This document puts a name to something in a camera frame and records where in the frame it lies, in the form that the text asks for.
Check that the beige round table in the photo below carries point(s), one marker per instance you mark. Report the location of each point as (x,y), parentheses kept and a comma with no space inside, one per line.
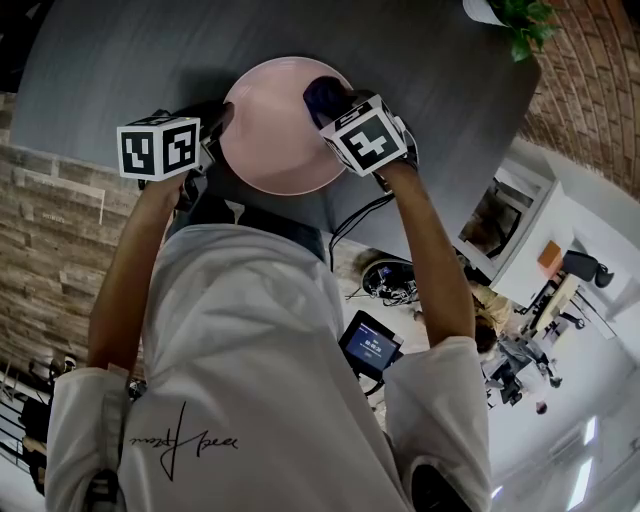
(555,300)

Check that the person's left forearm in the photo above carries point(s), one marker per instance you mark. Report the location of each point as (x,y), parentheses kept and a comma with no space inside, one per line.
(130,270)

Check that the big pink plate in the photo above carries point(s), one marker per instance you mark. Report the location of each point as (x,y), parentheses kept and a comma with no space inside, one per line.
(275,140)

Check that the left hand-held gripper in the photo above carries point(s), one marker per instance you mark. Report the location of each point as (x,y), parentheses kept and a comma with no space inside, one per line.
(157,147)

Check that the white desk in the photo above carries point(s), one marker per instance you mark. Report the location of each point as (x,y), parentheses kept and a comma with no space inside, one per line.
(525,225)

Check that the green plant in white pot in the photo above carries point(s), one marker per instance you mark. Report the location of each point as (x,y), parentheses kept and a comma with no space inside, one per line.
(525,22)

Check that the black tablet screen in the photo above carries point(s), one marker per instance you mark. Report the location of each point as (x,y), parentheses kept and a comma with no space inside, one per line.
(371,342)

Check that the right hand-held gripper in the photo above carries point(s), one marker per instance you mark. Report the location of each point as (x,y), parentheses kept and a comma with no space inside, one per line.
(367,140)

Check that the black office chair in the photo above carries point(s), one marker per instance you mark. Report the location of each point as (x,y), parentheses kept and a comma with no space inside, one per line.
(582,267)

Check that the dark blue cloth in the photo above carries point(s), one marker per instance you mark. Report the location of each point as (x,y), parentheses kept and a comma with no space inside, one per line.
(325,97)

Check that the person's white shirt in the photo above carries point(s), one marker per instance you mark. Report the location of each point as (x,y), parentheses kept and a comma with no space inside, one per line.
(250,360)

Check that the person's right forearm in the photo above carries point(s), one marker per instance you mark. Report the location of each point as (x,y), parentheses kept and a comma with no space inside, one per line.
(430,260)

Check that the orange box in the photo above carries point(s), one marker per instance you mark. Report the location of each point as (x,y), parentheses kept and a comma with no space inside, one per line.
(549,254)

